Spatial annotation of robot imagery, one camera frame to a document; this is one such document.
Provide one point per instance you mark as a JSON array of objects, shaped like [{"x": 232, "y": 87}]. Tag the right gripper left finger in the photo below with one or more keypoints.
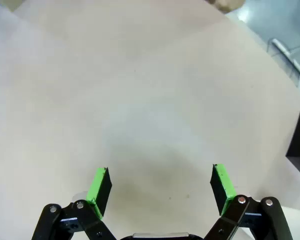
[{"x": 100, "y": 192}]

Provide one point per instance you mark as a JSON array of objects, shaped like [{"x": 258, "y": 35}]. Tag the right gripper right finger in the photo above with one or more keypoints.
[{"x": 221, "y": 186}]

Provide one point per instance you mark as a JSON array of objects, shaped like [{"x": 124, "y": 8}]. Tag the grey metal frame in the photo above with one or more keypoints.
[{"x": 287, "y": 52}]

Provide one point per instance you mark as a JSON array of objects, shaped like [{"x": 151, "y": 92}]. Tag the person's hand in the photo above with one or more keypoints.
[{"x": 225, "y": 4}]

